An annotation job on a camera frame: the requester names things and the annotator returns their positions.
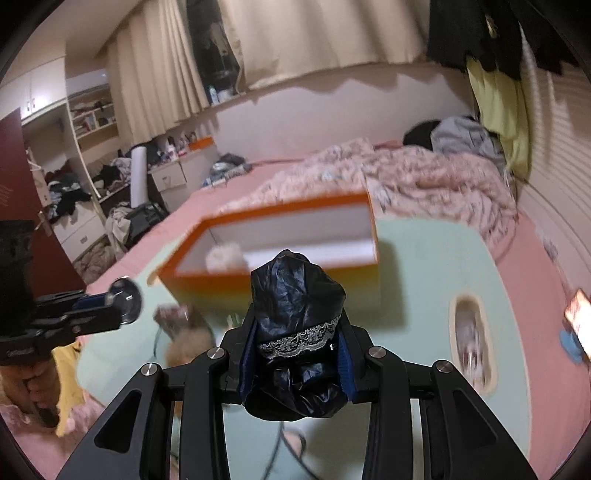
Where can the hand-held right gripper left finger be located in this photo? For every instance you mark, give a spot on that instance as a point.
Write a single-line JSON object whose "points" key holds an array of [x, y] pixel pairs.
{"points": [[246, 369]]}

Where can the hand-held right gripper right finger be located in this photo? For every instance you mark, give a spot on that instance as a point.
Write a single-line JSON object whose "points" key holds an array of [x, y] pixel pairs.
{"points": [[345, 369]]}

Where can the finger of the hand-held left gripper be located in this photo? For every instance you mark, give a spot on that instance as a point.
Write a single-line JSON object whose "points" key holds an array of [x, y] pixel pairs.
{"points": [[69, 301], [87, 325]]}

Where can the brown plush toy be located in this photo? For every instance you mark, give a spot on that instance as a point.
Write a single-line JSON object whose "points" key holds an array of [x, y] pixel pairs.
{"points": [[189, 346]]}

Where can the black lace-trimmed cap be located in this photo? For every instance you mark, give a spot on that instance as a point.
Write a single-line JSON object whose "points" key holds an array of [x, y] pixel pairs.
{"points": [[295, 295]]}

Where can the orange cardboard box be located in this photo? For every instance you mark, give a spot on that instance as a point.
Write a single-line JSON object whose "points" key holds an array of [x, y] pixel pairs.
{"points": [[203, 278]]}

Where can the white fluffy pom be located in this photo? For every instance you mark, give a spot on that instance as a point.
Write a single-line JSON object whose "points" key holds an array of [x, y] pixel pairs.
{"points": [[224, 258]]}

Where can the person's left hand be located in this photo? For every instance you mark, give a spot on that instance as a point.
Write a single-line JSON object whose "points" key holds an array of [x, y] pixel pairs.
{"points": [[18, 383]]}

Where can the yellow cloth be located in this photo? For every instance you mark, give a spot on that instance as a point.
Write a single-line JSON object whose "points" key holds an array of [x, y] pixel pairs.
{"points": [[67, 369]]}

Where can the white drawer unit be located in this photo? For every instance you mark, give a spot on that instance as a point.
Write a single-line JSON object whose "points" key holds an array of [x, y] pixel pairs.
{"points": [[81, 230]]}

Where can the dark red door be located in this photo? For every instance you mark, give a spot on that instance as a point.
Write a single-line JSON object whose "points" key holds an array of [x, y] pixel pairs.
{"points": [[27, 198]]}

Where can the pink printed packet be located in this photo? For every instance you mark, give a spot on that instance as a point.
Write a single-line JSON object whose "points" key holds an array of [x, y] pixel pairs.
{"points": [[173, 318]]}

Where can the mixed clothes pile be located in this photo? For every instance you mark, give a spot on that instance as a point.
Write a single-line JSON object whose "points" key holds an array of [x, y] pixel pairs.
{"points": [[64, 189]]}

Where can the black bag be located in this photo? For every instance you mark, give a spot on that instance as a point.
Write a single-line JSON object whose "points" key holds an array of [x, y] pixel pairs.
{"points": [[143, 217]]}

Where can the mint green lap table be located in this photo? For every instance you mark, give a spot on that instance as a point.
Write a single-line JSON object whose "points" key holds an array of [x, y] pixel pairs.
{"points": [[415, 258]]}

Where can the white roll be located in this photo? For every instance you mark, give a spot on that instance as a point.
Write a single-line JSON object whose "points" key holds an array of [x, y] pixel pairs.
{"points": [[138, 175]]}

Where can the white dresser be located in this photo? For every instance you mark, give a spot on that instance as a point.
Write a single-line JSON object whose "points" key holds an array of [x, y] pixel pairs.
{"points": [[184, 177]]}

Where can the white open shelves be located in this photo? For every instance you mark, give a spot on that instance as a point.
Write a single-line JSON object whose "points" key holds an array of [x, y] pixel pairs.
{"points": [[92, 115]]}

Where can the white upper cabinet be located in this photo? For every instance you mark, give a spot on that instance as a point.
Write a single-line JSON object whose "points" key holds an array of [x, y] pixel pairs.
{"points": [[32, 87]]}

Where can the white blue printed cloth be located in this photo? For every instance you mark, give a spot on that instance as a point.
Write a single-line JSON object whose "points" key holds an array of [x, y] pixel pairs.
{"points": [[217, 180]]}

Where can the pink printed blanket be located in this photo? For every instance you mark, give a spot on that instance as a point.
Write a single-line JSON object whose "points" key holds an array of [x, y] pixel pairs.
{"points": [[415, 184]]}

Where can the small orange box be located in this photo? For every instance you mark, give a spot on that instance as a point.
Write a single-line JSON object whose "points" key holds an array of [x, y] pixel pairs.
{"points": [[202, 144]]}

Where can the dark striped clothes pile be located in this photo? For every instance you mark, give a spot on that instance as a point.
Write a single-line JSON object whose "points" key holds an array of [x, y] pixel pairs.
{"points": [[228, 161]]}

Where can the blue round thing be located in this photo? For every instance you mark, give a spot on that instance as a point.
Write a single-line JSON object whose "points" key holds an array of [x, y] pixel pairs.
{"points": [[575, 346]]}

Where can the narrow cream curtain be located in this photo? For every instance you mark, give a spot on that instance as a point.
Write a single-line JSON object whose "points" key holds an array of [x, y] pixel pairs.
{"points": [[152, 78]]}

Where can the black garment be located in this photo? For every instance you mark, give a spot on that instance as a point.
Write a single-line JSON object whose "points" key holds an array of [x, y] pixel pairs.
{"points": [[418, 134]]}

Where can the white bottle with green cap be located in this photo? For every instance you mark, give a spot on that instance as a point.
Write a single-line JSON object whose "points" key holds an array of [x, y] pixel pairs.
{"points": [[213, 94]]}

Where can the grey garment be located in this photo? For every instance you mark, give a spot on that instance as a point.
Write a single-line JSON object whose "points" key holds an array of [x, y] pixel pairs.
{"points": [[461, 138]]}

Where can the yellow-green hanging garment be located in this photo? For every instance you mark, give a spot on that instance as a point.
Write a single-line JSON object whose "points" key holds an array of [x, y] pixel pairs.
{"points": [[498, 101]]}

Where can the wide cream curtain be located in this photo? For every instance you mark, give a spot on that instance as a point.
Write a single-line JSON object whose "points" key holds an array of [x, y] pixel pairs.
{"points": [[323, 37]]}

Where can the black hanging garments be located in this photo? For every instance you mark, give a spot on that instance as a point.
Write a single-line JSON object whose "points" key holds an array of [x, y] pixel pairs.
{"points": [[485, 32]]}

